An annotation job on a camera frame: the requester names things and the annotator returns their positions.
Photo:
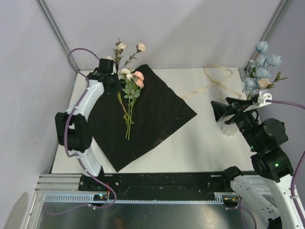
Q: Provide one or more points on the white ribbed vase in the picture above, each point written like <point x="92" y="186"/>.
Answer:
<point x="229" y="130"/>

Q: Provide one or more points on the aluminium frame rails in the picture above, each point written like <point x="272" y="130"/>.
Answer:
<point x="98" y="189"/>

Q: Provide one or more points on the cream small rose spray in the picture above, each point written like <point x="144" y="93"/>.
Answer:
<point x="120" y="55"/>

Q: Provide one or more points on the blue and pink flower bouquet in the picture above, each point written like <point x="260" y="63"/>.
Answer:
<point x="133" y="84"/>

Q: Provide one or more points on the blue flower stem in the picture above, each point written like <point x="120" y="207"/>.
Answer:
<point x="264" y="62"/>

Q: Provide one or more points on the single peach rose stem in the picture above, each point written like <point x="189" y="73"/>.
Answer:
<point x="258" y="81"/>

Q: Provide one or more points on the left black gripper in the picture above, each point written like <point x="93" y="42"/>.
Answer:
<point x="117" y="88"/>

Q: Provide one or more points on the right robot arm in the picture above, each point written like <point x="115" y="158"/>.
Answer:
<point x="269" y="161"/>

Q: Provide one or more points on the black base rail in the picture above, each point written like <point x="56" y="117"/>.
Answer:
<point x="194" y="186"/>

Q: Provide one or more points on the cream ribbon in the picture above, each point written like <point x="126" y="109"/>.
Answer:
<point x="215" y="82"/>

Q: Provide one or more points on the black wrapping paper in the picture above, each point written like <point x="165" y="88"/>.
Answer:
<point x="157" y="114"/>

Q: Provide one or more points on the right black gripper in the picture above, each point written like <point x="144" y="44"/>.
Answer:
<point x="233" y="106"/>

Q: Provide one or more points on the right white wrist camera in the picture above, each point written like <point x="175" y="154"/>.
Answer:
<point x="258" y="101"/>

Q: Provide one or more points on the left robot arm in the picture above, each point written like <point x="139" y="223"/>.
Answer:
<point x="73" y="131"/>

